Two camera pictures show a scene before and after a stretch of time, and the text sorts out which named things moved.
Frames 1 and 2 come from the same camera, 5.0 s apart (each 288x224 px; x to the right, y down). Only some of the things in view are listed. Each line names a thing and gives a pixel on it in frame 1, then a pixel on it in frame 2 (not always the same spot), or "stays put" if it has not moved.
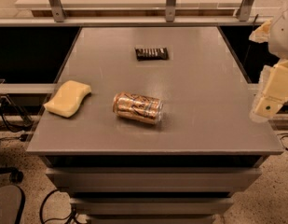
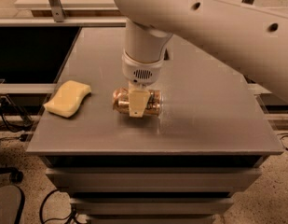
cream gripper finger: [275, 89] → [138, 98]
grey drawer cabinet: [211, 142] stays put
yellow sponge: [67, 98] stays put
